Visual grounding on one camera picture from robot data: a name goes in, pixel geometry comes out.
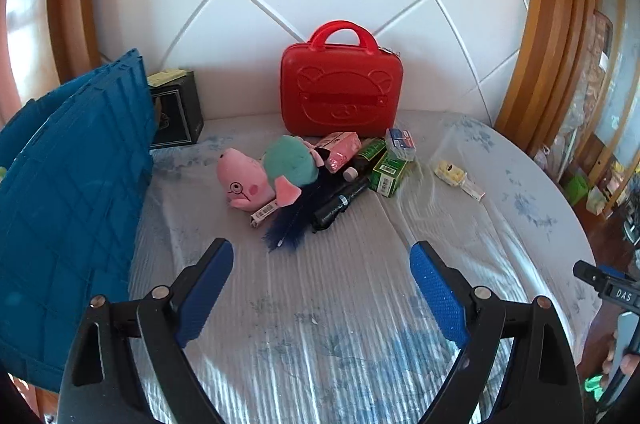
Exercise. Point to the pink pig plush toy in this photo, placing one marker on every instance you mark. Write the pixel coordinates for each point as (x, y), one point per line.
(290, 161)

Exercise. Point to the dark blue feather wand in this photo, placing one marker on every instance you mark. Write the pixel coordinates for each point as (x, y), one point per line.
(287, 229)

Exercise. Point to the small barcode box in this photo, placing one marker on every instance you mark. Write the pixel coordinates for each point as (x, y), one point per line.
(264, 214)

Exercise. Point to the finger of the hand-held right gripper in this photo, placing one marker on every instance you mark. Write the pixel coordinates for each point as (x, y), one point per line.
(585, 271)

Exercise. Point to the small white red box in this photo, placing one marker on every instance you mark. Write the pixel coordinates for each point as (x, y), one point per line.
(474, 191)

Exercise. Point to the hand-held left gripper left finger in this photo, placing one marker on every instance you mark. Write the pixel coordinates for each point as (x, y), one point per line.
(202, 299)

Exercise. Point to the black folding umbrella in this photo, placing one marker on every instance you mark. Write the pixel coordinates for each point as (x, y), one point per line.
(335, 206)

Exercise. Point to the blue plastic crate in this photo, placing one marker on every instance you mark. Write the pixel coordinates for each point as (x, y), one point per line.
(75, 204)

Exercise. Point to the person's right hand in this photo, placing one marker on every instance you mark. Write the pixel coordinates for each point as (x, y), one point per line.
(609, 361)

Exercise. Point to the red carry case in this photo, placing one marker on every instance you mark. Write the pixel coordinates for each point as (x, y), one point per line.
(340, 93)

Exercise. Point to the white floral bed sheet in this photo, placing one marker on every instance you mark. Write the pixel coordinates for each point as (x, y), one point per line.
(350, 304)

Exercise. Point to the dark glass bottle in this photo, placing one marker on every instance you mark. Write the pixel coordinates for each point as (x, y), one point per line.
(367, 153)

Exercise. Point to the green plastic bag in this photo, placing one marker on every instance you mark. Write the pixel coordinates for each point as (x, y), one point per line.
(580, 190)

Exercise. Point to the green medicine box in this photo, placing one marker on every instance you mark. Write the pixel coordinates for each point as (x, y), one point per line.
(387, 171)

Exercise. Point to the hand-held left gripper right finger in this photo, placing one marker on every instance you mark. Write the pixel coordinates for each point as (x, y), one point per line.
(440, 299)

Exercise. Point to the black cardboard box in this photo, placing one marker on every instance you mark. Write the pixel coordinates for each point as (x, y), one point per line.
(175, 113)

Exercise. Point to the pink tissue pack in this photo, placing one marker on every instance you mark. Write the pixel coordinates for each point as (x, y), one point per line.
(342, 148)

